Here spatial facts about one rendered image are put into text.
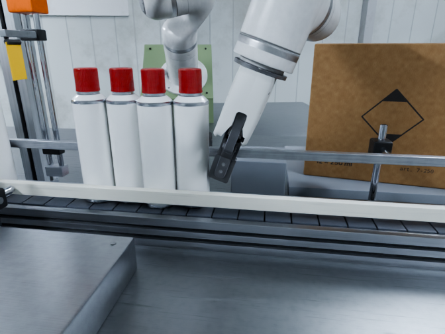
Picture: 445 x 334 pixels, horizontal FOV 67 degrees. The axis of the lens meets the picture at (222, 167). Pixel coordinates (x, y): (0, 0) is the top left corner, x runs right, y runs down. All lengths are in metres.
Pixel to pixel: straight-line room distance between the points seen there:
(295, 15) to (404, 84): 0.34
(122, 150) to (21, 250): 0.18
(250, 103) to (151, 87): 0.14
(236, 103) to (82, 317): 0.29
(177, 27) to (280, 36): 0.78
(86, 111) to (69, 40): 3.12
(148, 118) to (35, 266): 0.23
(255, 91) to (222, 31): 3.01
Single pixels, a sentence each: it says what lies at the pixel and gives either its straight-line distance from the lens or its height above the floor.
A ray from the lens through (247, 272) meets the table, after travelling 0.47.
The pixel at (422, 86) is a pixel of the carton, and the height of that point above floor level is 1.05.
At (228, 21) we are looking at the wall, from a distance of 3.44.
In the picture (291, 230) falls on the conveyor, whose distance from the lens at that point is 0.48.
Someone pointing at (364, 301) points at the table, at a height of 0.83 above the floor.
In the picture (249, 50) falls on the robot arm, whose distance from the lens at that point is 0.43.
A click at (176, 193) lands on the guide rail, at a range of 0.49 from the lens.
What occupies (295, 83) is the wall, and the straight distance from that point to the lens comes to 3.57.
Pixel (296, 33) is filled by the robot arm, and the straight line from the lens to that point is 0.44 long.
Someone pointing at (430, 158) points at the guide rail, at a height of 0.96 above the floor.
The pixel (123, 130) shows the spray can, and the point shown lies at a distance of 0.51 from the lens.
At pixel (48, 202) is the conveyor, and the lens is 0.60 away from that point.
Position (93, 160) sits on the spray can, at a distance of 0.54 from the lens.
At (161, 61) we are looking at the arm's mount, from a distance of 1.44.
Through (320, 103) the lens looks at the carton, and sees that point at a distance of 0.71.
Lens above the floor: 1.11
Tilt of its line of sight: 20 degrees down
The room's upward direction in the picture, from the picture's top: straight up
